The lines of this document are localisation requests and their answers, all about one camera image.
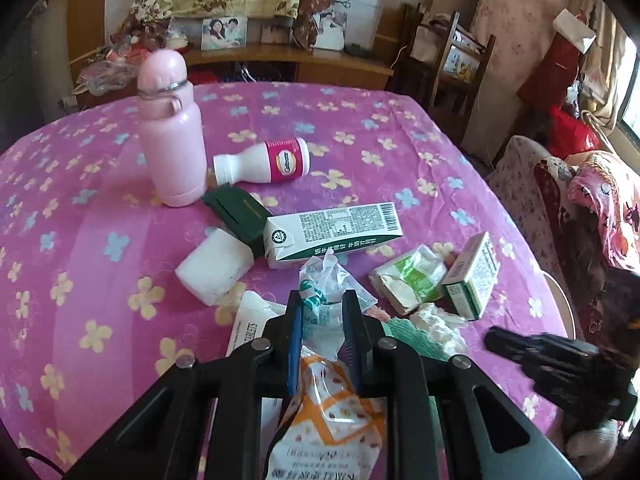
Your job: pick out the framed couple photo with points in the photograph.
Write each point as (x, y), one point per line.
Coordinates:
(224, 33)

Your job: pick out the white yogurt bottle red label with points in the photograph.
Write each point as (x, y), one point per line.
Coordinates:
(270, 160)

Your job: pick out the dark wooden rack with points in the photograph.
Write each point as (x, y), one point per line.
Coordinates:
(450, 75)

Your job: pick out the green mesh cloth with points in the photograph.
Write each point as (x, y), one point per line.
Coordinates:
(407, 337)

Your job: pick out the small black box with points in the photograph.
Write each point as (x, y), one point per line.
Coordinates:
(356, 50)

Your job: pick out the window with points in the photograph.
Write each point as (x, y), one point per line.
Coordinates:
(631, 110)

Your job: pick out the pink water bottle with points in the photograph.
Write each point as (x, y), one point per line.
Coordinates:
(172, 145)

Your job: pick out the white round bin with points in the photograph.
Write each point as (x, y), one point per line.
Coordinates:
(562, 302)

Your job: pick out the person's right forearm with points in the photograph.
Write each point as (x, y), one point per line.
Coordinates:
(595, 445)

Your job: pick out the dark green box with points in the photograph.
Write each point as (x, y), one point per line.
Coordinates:
(240, 215)

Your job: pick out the red bag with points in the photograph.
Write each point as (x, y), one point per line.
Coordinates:
(572, 132)

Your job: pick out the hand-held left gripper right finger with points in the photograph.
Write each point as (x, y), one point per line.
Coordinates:
(352, 342)

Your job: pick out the red hanging garment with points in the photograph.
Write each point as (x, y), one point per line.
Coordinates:
(550, 72)

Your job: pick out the white framed photo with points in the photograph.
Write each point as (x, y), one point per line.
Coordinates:
(332, 30)

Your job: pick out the white foam block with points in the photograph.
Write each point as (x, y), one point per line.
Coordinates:
(212, 267)

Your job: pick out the floral covered sofa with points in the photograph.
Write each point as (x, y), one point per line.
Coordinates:
(525, 195)

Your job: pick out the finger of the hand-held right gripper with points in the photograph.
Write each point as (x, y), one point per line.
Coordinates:
(510, 347)

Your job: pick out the white green milk carton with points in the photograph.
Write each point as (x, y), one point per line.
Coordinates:
(330, 232)

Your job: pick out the crumpled white tissue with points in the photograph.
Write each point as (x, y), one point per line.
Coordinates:
(440, 327)

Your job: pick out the wooden headboard shelf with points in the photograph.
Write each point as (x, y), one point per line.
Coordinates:
(300, 62)

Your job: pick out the pink printed blanket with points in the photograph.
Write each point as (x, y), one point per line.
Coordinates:
(607, 195)

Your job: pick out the white paper leaflet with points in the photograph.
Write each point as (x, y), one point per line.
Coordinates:
(250, 320)

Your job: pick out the small green white box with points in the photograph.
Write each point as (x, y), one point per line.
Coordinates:
(472, 275)

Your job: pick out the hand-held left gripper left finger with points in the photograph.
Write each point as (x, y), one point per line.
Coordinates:
(295, 347)

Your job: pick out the brown jacket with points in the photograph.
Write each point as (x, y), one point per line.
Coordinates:
(595, 260)

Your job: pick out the crumpled clear plastic bag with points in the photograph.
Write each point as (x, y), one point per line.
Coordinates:
(105, 72)

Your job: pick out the orange white snack packet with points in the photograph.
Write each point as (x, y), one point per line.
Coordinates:
(325, 420)

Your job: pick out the green white tissue packet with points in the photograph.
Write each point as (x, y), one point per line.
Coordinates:
(407, 280)

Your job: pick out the small pink photo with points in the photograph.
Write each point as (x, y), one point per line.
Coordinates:
(276, 33)

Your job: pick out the clear plastic wrapper green print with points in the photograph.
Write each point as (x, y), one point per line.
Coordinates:
(325, 285)

